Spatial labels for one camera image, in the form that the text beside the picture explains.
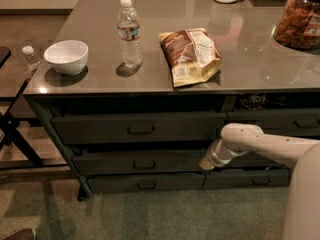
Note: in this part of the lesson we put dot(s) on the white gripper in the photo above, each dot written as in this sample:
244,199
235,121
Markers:
212,157

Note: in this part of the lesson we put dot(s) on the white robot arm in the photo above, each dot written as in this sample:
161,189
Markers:
302,216

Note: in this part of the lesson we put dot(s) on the grey drawer cabinet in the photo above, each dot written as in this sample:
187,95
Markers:
257,72

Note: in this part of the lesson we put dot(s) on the brown yellow snack bag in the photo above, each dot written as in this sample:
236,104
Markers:
192,56

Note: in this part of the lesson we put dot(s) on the clear plastic water bottle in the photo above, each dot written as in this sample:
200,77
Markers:
128,26

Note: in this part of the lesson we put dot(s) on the jar of nuts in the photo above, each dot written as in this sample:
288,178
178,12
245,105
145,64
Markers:
299,26

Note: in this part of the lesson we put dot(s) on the white ceramic bowl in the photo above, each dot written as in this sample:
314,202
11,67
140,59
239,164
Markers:
67,57

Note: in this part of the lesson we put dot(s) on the brown shoe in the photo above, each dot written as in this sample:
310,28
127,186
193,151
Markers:
25,234

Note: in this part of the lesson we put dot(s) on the small bottle white cap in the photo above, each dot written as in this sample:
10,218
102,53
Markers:
33,61

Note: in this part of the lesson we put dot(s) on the dark side table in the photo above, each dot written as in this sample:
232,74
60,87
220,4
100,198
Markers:
11,92

